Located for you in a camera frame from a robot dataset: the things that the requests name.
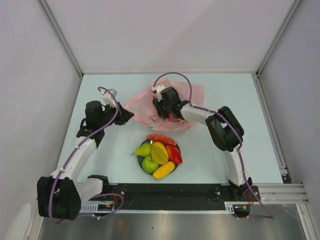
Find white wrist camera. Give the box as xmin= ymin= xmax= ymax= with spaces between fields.
xmin=151 ymin=84 xmax=166 ymax=102
xmin=98 ymin=86 xmax=118 ymax=108

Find dark teal ceramic plate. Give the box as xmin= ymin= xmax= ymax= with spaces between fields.
xmin=137 ymin=139 xmax=181 ymax=174

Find orange fake fruit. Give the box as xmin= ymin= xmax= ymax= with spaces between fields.
xmin=150 ymin=146 xmax=169 ymax=165

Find black fake grapes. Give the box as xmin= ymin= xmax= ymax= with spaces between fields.
xmin=152 ymin=97 xmax=170 ymax=120

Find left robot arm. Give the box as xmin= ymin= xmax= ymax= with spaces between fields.
xmin=36 ymin=100 xmax=134 ymax=224

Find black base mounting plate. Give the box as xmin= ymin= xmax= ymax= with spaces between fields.
xmin=108 ymin=183 xmax=260 ymax=211

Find aluminium frame rail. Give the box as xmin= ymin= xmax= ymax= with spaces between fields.
xmin=256 ymin=183 xmax=309 ymax=204

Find fake watermelon slice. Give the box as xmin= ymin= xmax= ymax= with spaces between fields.
xmin=146 ymin=133 xmax=177 ymax=146

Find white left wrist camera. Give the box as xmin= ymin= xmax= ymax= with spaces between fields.
xmin=98 ymin=86 xmax=118 ymax=108

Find yellow fake lemon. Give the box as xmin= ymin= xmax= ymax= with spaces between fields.
xmin=151 ymin=141 xmax=166 ymax=149

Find green fake apple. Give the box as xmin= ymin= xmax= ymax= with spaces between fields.
xmin=142 ymin=156 xmax=160 ymax=174

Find green fake pear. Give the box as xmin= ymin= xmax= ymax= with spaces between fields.
xmin=131 ymin=143 xmax=152 ymax=158

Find red fake fruit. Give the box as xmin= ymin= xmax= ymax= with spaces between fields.
xmin=166 ymin=145 xmax=183 ymax=165

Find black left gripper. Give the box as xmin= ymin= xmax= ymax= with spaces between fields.
xmin=98 ymin=101 xmax=134 ymax=129

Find white slotted cable duct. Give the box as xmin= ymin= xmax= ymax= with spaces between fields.
xmin=80 ymin=202 xmax=100 ymax=214

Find yellow fake mango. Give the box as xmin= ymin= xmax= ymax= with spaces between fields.
xmin=152 ymin=161 xmax=175 ymax=180

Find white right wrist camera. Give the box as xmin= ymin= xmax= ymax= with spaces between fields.
xmin=151 ymin=84 xmax=166 ymax=102

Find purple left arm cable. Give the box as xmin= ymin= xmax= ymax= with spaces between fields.
xmin=49 ymin=86 xmax=125 ymax=225

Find pink plastic bag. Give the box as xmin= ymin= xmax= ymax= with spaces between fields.
xmin=124 ymin=78 xmax=205 ymax=132

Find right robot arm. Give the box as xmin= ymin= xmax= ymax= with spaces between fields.
xmin=152 ymin=84 xmax=252 ymax=201

